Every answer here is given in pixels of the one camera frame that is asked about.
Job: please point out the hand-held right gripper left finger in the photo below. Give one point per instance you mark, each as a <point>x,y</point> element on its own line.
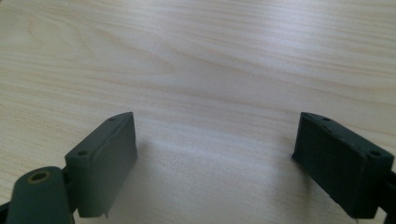
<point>102,168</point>

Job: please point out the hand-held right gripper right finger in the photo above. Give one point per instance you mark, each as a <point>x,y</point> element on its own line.
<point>339,161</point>

